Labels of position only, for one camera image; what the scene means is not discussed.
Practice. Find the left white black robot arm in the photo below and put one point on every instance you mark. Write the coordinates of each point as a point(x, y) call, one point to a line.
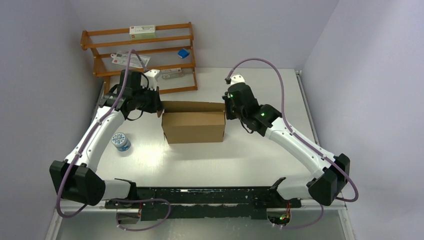
point(75, 178)

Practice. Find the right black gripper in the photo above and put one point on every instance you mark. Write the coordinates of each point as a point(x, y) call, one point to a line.
point(227, 100)

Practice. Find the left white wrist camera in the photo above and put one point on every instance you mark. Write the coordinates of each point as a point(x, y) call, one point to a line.
point(150, 79)

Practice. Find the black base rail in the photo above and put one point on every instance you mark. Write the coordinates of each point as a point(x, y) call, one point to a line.
point(204, 202)

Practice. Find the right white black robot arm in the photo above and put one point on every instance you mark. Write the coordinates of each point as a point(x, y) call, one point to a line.
point(328, 172)

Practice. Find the small white box lower shelf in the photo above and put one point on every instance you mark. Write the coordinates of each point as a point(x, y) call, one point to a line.
point(172, 73)

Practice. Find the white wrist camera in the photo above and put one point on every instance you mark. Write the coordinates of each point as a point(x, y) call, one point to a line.
point(234, 79)
point(150, 79)

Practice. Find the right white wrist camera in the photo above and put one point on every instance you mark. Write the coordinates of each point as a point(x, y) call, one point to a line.
point(234, 79)

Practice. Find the white green box top shelf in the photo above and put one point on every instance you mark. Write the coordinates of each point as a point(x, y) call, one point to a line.
point(142, 32)

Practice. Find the blue white patterned round tape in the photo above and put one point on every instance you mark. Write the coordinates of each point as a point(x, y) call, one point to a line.
point(120, 142)

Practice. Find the brown cardboard box sheet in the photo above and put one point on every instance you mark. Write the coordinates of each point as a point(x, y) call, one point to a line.
point(187, 122)

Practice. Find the small blue box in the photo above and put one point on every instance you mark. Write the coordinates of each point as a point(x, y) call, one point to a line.
point(183, 53)

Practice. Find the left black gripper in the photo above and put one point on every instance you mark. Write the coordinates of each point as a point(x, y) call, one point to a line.
point(156, 105)

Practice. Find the clear plastic package red label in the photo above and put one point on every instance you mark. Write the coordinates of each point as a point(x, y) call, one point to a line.
point(136, 61)

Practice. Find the orange wooden shelf rack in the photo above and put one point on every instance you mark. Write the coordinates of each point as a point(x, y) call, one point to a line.
point(171, 48)

